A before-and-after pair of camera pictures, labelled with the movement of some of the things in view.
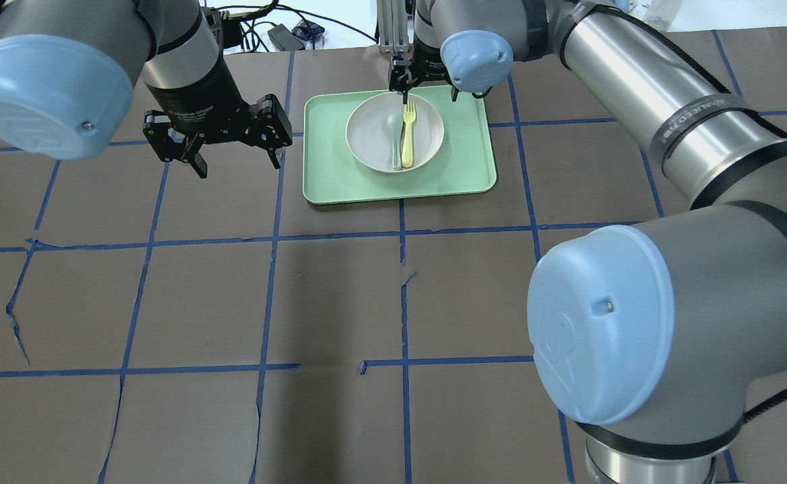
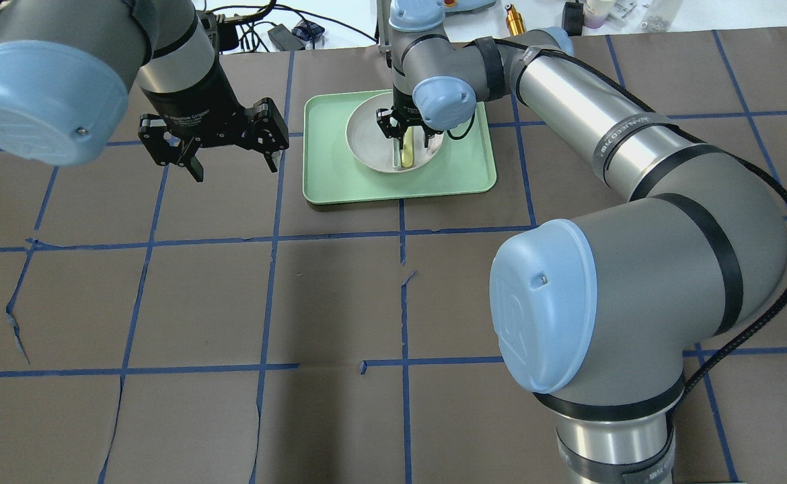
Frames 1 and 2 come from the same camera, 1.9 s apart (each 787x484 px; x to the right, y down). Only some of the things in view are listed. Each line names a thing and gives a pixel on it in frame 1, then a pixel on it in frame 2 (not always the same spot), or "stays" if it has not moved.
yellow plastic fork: (407, 159) stays
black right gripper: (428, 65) to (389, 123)
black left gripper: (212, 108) stays
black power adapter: (285, 39) stays
